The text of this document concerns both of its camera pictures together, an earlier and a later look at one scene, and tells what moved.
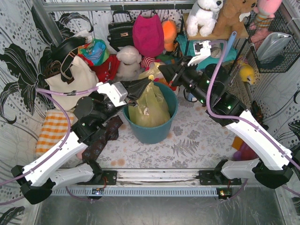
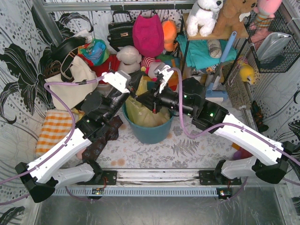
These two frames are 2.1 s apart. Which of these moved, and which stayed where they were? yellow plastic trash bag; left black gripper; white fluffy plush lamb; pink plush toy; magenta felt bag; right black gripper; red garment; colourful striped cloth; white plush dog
Moved: right black gripper; yellow plastic trash bag; left black gripper
Stayed: colourful striped cloth; red garment; magenta felt bag; pink plush toy; white plush dog; white fluffy plush lamb
